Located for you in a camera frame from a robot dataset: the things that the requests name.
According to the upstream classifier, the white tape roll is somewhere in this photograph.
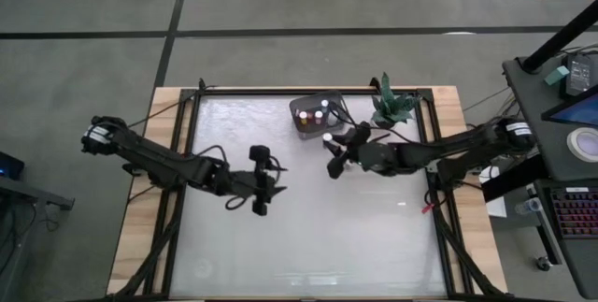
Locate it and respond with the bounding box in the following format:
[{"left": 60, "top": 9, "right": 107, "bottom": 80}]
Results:
[{"left": 566, "top": 127, "right": 598, "bottom": 163}]

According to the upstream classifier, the clear plastic water bottle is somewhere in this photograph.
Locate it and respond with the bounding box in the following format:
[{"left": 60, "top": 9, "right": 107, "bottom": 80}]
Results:
[{"left": 514, "top": 197, "right": 543, "bottom": 216}]

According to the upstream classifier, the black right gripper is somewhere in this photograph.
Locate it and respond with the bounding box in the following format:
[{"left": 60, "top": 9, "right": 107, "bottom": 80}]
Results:
[{"left": 322, "top": 122, "right": 376, "bottom": 180}]

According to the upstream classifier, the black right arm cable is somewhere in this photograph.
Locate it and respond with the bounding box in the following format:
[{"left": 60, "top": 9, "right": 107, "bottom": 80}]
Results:
[{"left": 328, "top": 97, "right": 424, "bottom": 147}]

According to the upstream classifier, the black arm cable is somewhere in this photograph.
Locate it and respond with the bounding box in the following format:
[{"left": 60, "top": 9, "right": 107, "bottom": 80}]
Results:
[
  {"left": 194, "top": 144, "right": 289, "bottom": 211},
  {"left": 328, "top": 97, "right": 424, "bottom": 147}
]

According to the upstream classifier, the green leafy plant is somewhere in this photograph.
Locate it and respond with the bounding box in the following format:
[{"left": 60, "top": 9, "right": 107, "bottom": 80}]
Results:
[{"left": 370, "top": 71, "right": 420, "bottom": 128}]

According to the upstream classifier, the black backlit keyboard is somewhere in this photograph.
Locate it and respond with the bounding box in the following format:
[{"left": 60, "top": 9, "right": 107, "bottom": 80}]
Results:
[{"left": 549, "top": 185, "right": 598, "bottom": 240}]

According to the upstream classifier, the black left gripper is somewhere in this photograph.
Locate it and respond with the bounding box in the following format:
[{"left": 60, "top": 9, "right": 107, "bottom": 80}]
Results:
[{"left": 242, "top": 144, "right": 288, "bottom": 218}]

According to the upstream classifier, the black stand pole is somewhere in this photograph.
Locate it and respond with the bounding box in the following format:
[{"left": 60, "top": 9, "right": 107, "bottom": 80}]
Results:
[{"left": 520, "top": 0, "right": 598, "bottom": 74}]

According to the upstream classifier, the black device with blue light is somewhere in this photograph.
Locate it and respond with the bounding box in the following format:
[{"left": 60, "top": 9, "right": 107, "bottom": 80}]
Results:
[{"left": 0, "top": 151, "right": 26, "bottom": 181}]

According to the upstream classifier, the grey plastic bin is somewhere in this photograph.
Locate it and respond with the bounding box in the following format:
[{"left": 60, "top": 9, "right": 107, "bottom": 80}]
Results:
[{"left": 288, "top": 90, "right": 349, "bottom": 140}]

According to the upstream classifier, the dark grey side desk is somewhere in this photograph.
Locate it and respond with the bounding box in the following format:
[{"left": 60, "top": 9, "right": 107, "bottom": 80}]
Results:
[{"left": 502, "top": 53, "right": 598, "bottom": 301}]

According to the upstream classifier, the dark low desk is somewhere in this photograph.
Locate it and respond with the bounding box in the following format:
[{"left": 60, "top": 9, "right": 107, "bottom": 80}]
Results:
[{"left": 0, "top": 150, "right": 76, "bottom": 302}]

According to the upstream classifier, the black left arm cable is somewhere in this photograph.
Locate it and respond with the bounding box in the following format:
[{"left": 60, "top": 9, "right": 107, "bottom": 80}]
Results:
[{"left": 194, "top": 144, "right": 289, "bottom": 211}]

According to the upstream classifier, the white paper sheet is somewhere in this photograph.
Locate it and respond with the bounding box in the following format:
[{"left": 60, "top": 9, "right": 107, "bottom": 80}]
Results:
[{"left": 478, "top": 165, "right": 508, "bottom": 219}]

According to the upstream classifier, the blue-lit computer screen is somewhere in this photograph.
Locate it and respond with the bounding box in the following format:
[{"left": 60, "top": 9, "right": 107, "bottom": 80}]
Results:
[{"left": 541, "top": 84, "right": 598, "bottom": 128}]

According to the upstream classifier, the wooden table board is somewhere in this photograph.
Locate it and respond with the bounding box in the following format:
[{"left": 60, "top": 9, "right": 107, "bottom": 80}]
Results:
[{"left": 106, "top": 85, "right": 509, "bottom": 296}]

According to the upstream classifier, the small teal box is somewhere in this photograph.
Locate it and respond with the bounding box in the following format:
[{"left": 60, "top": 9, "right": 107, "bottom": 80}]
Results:
[{"left": 544, "top": 65, "right": 570, "bottom": 86}]

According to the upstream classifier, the black aluminium table frame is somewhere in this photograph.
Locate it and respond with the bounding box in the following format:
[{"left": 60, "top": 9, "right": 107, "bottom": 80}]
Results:
[{"left": 105, "top": 77, "right": 510, "bottom": 302}]

